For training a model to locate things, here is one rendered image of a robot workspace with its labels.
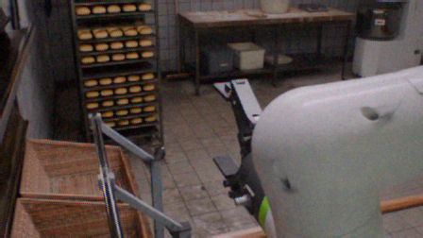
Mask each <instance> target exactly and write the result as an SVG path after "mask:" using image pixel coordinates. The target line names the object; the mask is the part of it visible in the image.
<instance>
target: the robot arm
mask: <svg viewBox="0 0 423 238"><path fill-rule="evenodd" d="M213 88H214V89H215V90H216V91H217V92H218V93H219V94H220V95H221V96H223V98H224V99H225V100H226V101H230V104H231V106H232V110H233V113H234V115H235V120H236V123H237V128H238V129H239V132H238V134H237V139H238V142H239V144H240V155H241V157H242V158H241V164H240V168H239V167H238V166H237V164H236V163H235V161H233V160H232V158H231V157H230V155H224V156H214V157H213V158H212V161H213V162H215V164H216V166H217V168H218V169H219V170H220V172H221V173H222V174H223V176H224V177H225V179H227V180H223V186H224V187H225V188H227V187H230V191H228V196H229V198H232V199H234V202H235V206H244V205H245V207H246V208H247V211H248V212H249V214H250V215H253V217H254V218H255V220H257V222H258V224H259V226H260V227H261V228H262V230H263V232H264V233H265V234H266V236H267V237H268V238H387V237H386V233H385V230H384V225H383V223H382V216H381V206H380V202H379V192H380V191H382V190H384V189H386V188H390V187H392V186H397V185H399V184H400V183H405V182H407V181H409V180H414V179H419V178H422V177H423V65H420V66H418V67H415V68H409V69H406V70H400V71H397V72H396V73H392V74H383V75H379V76H369V77H366V78H357V79H353V80H346V81H341V82H332V83H327V84H322V85H312V86H307V87H299V88H296V89H294V90H291V91H289V92H286V93H284V94H282V95H280V96H278V97H277V98H276V99H274V101H272V102H271V103H270V104H269V105H268V106H267V107H266V108H265V109H264V111H263V112H262V110H261V109H260V106H259V104H258V102H257V99H256V98H255V95H254V94H253V92H252V89H251V88H250V87H249V84H248V82H247V79H236V80H231V81H230V82H225V83H217V84H213ZM247 136H252V137H250V138H249V139H247V140H246V141H245V139H244V137H247ZM241 188H242V189H241Z"/></svg>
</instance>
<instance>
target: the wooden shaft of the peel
mask: <svg viewBox="0 0 423 238"><path fill-rule="evenodd" d="M380 206H381V214H388V213H393V212H400V211H403V210H406V209H412V208H415V207H419V206H423V194H420V195H409V196H406V197H400V198H397V199H393V200H385V201H382V202H380ZM201 238H268V237H267V236H266V234H265V233H264V232H263V230H262V228H261V227H254V228H250V229H240V230H237V231H234V232H226V233H222V234H215V235H213V236H208V237H201Z"/></svg>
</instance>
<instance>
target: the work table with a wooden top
mask: <svg viewBox="0 0 423 238"><path fill-rule="evenodd" d="M327 8H328V7H327ZM328 9H329V11H314V12H309V11H306V10H301V9H299V8H288V9H287V12H285V13H281V14H271V13H265V12H263V11H261V9H260V8H259V9H232V10H217V11H200V12H202V13H205V14H203V15H195V14H193V13H196V12H197V11H189V12H178V18H179V19H180V44H181V69H182V74H185V67H187V68H188V69H189V70H190V71H191V72H192V73H193V75H195V91H196V95H199V93H198V92H199V79H205V78H213V77H234V76H241V75H256V74H263V73H270V72H274V73H273V83H274V85H273V87H277V85H276V84H277V72H285V71H292V70H306V69H313V68H328V67H335V66H343V70H342V75H341V77H342V78H341V79H342V80H345V79H344V77H346V68H347V53H348V49H349V38H350V32H351V21H352V19H355V15H356V14H352V13H349V12H346V11H341V10H339V9H336V8H328ZM233 10H236V12H232V13H231V14H232V15H233V16H232V17H228V16H227V17H225V18H223V17H222V16H217V18H213V17H212V16H210V15H208V13H214V14H215V12H219V13H222V14H223V11H233ZM245 11H247V12H249V11H256V12H259V13H263V15H264V14H265V15H268V17H263V18H260V17H256V16H248V15H247V14H244V12H245ZM184 24H186V25H187V26H190V27H191V28H192V29H194V30H195V62H185V42H184ZM341 24H347V36H346V41H345V54H344V58H343V63H342V62H340V61H339V60H336V59H332V58H330V57H329V56H325V55H324V54H322V53H320V48H321V34H322V27H323V25H330V26H331V25H341ZM288 26H318V31H319V32H318V39H317V46H316V51H317V52H312V53H295V54H287V55H286V56H287V57H288V58H292V60H293V61H291V62H288V63H283V64H278V59H279V28H280V27H288ZM257 28H275V29H276V38H275V50H274V65H272V64H269V63H268V62H265V61H263V68H258V69H244V70H241V69H238V68H237V67H235V65H233V64H232V71H227V72H212V73H210V72H208V71H207V70H206V69H205V68H204V67H203V66H202V65H200V61H199V39H198V33H202V32H213V31H224V30H246V29H254V33H253V43H254V44H255V45H257Z"/></svg>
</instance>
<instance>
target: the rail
mask: <svg viewBox="0 0 423 238"><path fill-rule="evenodd" d="M33 27H34V23H33V22H31V23H28V27H27V28H26V32H25V34H24V37H23V38H22V41H21V43H20V45H19V48H18V50H17V53H16V55H15V56H14V60H13V61H12V64H11V65H10V67H9V70H8V74H7V76H6V78H5V81H4V83H3V86H2V88H1V91H0V121H1V119H2V117H3V113H4V111H5V107H6V105H7V102H8V99H9V94H10V93H11V89H12V86H13V84H14V81H15V79H16V75H17V73H18V70H19V67H20V65H21V62H22V59H23V55H24V53H25V49H26V47H27V45H28V41H29V39H30V35H31V33H32V31H33Z"/></svg>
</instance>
